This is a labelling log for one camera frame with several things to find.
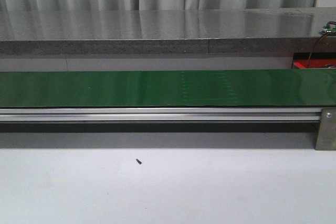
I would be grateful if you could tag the grey stone counter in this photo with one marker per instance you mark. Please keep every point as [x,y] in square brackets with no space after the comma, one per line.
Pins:
[212,31]

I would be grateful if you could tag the red plastic tray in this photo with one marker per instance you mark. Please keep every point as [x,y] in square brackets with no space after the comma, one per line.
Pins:
[316,60]

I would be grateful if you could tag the green conveyor belt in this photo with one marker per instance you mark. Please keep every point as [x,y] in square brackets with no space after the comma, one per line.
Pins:
[272,87]

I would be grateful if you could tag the small green circuit board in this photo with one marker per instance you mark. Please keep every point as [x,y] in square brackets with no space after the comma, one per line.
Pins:
[329,28]

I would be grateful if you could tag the aluminium conveyor frame rail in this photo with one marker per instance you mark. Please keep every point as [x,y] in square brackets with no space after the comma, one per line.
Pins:
[160,114]

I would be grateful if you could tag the steel conveyor support bracket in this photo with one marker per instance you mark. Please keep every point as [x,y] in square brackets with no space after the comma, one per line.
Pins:
[326,135]

